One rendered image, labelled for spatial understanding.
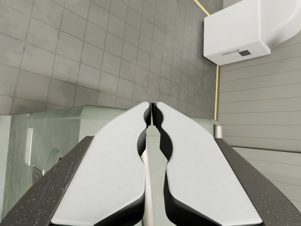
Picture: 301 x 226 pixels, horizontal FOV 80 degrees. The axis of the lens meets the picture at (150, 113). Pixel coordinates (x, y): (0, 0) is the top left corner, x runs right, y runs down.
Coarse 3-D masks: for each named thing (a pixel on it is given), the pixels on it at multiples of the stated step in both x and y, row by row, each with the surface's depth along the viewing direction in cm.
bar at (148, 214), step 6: (144, 156) 32; (144, 162) 32; (150, 174) 34; (150, 180) 33; (150, 186) 33; (150, 192) 33; (150, 198) 33; (150, 204) 33; (150, 210) 33; (144, 216) 33; (150, 216) 33; (144, 222) 33; (150, 222) 33
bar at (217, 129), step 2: (214, 126) 55; (216, 126) 54; (218, 126) 54; (220, 126) 54; (214, 128) 55; (216, 128) 54; (218, 128) 54; (220, 128) 54; (214, 130) 55; (216, 130) 54; (218, 130) 54; (220, 130) 54; (214, 132) 55; (216, 132) 54; (218, 132) 54; (220, 132) 54; (216, 134) 54; (218, 134) 54; (220, 134) 54; (216, 136) 54; (218, 136) 54; (220, 136) 54
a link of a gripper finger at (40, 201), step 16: (80, 144) 8; (64, 160) 7; (80, 160) 7; (48, 176) 6; (64, 176) 7; (32, 192) 6; (48, 192) 6; (64, 192) 6; (16, 208) 6; (32, 208) 6; (48, 208) 6; (0, 224) 5; (16, 224) 5; (32, 224) 5; (48, 224) 5
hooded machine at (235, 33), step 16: (256, 0) 241; (272, 0) 230; (288, 0) 218; (208, 16) 291; (224, 16) 271; (240, 16) 254; (256, 16) 239; (272, 16) 229; (288, 16) 216; (208, 32) 288; (224, 32) 268; (240, 32) 252; (256, 32) 237; (272, 32) 232; (288, 32) 238; (208, 48) 285; (224, 48) 266; (240, 48) 258; (256, 48) 256; (224, 64) 319
